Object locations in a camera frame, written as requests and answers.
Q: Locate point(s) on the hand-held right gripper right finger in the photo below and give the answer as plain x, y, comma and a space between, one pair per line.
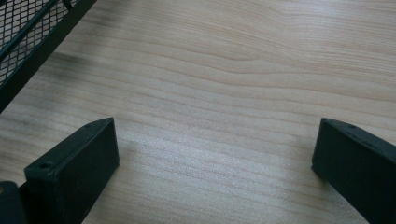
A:
358, 174

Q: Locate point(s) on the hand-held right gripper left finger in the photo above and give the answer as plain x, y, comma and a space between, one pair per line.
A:
71, 171

